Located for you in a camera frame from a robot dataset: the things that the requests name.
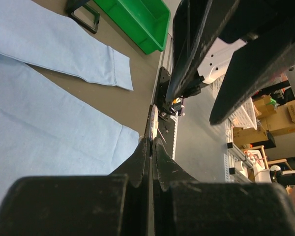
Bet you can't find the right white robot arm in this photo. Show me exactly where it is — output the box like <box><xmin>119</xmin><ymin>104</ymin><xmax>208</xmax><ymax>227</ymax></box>
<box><xmin>162</xmin><ymin>0</ymin><xmax>295</xmax><ymax>125</ymax></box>

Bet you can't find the green plastic bin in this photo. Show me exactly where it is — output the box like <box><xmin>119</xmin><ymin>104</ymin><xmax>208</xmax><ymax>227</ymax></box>
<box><xmin>95</xmin><ymin>0</ymin><xmax>171</xmax><ymax>55</ymax></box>

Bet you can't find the round white brooch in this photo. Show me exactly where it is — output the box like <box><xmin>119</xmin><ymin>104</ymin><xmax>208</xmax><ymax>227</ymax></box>
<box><xmin>148</xmin><ymin>104</ymin><xmax>166</xmax><ymax>143</ymax></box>

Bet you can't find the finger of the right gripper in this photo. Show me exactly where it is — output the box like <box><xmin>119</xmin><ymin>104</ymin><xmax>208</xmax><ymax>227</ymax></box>
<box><xmin>166</xmin><ymin>0</ymin><xmax>240</xmax><ymax>101</ymax></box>
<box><xmin>209</xmin><ymin>30</ymin><xmax>295</xmax><ymax>125</ymax></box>

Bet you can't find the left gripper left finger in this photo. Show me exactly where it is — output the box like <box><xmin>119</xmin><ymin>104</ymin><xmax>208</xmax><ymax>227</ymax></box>
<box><xmin>0</xmin><ymin>138</ymin><xmax>151</xmax><ymax>236</ymax></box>

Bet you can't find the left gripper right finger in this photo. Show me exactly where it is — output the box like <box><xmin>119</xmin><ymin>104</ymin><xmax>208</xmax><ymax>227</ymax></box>
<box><xmin>152</xmin><ymin>138</ymin><xmax>295</xmax><ymax>236</ymax></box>

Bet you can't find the light blue shirt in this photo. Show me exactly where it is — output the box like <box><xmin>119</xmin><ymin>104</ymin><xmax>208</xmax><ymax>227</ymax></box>
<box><xmin>0</xmin><ymin>0</ymin><xmax>139</xmax><ymax>203</ymax></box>

